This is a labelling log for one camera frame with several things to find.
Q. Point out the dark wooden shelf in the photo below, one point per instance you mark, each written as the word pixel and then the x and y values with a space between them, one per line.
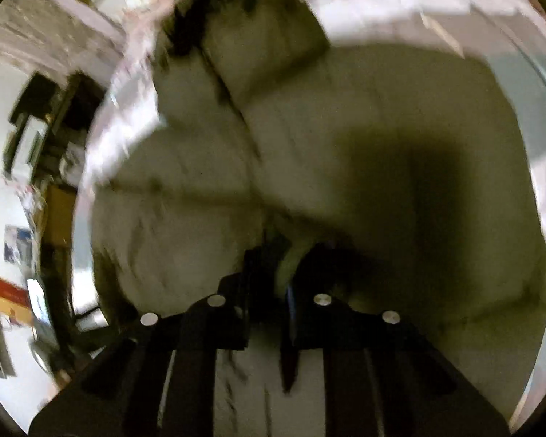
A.
pixel 50 154

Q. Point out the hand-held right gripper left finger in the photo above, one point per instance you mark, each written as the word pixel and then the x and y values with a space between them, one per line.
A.
pixel 243 291

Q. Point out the red and yellow poster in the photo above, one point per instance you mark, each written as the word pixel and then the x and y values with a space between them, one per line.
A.
pixel 10 298

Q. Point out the blue wall picture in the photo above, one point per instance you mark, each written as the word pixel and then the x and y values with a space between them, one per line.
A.
pixel 18 243

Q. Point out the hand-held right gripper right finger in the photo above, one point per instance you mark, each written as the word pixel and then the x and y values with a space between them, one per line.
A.
pixel 300 300

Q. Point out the white cloth laundry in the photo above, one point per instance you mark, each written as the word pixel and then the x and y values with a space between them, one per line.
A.
pixel 346 154

